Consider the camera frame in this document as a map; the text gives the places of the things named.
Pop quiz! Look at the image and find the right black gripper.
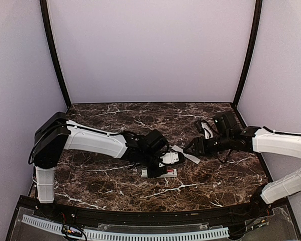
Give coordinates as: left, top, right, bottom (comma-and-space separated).
183, 132, 232, 157

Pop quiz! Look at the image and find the white remote control body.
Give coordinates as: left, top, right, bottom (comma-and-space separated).
141, 169, 177, 178

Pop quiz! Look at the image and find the white remote battery cover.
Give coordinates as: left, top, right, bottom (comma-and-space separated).
171, 145, 200, 164

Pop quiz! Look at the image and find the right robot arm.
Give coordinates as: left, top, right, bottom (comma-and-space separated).
184, 111, 301, 218

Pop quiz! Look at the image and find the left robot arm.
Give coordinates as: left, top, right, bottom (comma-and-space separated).
28, 112, 169, 219

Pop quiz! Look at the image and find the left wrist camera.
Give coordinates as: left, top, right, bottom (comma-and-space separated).
158, 152, 185, 167

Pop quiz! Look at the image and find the black front rail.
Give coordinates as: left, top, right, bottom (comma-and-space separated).
28, 202, 273, 226

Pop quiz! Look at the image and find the white slotted cable duct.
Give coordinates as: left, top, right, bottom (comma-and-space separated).
22, 214, 229, 240

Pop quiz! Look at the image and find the right black frame post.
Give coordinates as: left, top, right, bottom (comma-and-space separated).
232, 0, 263, 108

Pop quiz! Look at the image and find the black frame post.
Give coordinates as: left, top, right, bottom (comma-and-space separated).
39, 0, 72, 109
232, 0, 263, 108

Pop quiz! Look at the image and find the left black frame post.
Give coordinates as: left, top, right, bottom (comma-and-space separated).
39, 0, 72, 109

